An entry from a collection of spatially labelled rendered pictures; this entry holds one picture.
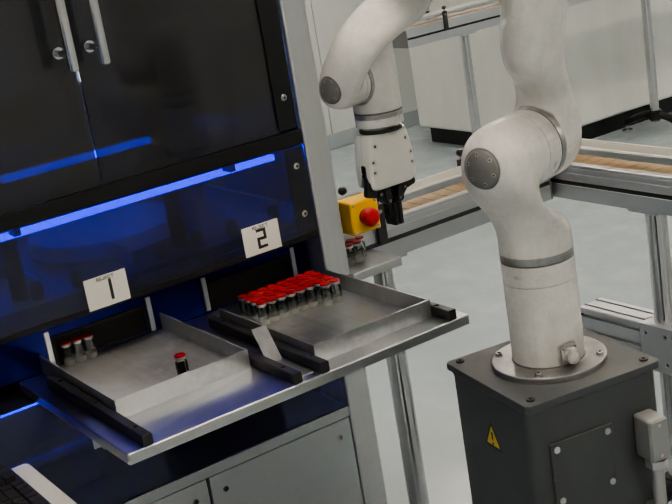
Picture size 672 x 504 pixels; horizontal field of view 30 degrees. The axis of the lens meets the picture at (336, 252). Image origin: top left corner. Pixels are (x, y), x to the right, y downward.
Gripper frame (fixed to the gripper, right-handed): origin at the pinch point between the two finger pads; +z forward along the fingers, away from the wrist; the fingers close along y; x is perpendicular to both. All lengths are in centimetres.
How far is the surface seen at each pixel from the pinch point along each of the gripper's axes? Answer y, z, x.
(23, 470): 67, 30, -25
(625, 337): -86, 60, -30
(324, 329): 9.0, 22.0, -14.8
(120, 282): 37, 8, -38
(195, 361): 32.1, 22.0, -23.5
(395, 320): 1.8, 20.2, -2.0
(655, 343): -85, 60, -20
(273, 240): 3.2, 9.4, -37.1
